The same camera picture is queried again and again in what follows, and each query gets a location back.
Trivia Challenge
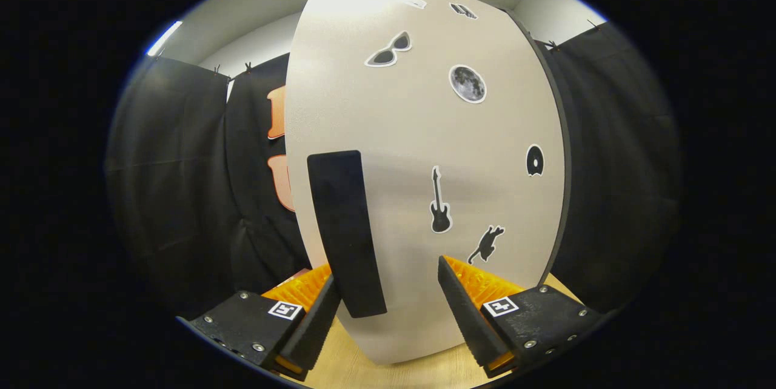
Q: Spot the black cabinet door handle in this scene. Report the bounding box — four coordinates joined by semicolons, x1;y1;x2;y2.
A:
307;150;389;319

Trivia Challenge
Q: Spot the black backdrop cloth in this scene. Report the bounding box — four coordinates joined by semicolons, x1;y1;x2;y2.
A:
106;19;680;317

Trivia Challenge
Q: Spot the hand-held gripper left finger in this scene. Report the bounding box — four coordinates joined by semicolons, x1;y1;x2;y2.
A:
176;265;341;382

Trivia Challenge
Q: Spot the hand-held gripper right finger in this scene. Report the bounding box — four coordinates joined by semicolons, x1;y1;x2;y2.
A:
438;254;610;379

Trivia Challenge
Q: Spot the beige shoe cabinet door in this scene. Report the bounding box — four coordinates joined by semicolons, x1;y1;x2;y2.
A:
284;0;567;367

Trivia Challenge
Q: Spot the narrow ceiling light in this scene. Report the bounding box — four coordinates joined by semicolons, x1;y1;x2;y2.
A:
145;19;184;58

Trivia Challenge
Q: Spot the dark grey shoe cabinet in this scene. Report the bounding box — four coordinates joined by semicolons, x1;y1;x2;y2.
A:
503;7;574;287

